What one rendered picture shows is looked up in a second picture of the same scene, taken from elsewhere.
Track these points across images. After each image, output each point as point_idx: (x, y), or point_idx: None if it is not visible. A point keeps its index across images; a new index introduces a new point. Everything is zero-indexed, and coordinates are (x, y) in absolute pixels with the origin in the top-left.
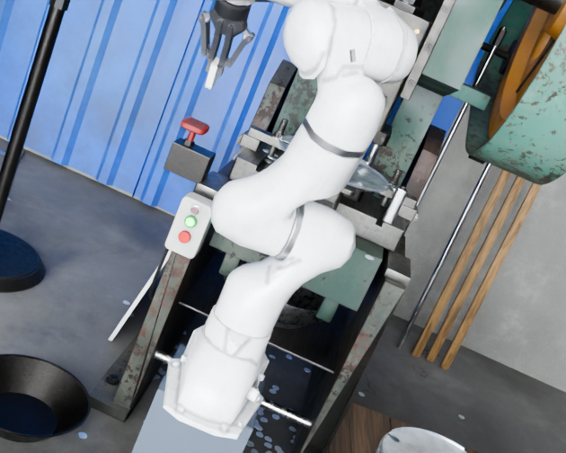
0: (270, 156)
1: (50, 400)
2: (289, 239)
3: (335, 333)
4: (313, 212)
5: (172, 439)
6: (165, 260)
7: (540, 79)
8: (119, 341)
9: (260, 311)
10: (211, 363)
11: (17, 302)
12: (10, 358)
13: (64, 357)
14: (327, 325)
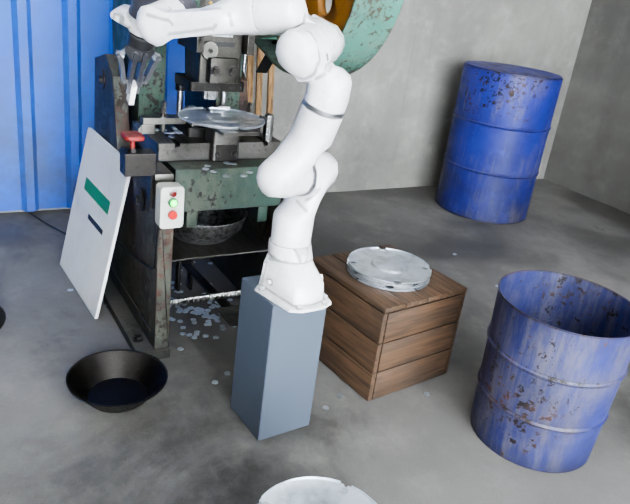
0: (166, 132)
1: (121, 373)
2: (313, 179)
3: (246, 227)
4: None
5: (288, 328)
6: (114, 241)
7: (352, 16)
8: (102, 316)
9: (308, 229)
10: (298, 273)
11: (12, 334)
12: (77, 365)
13: (88, 346)
14: None
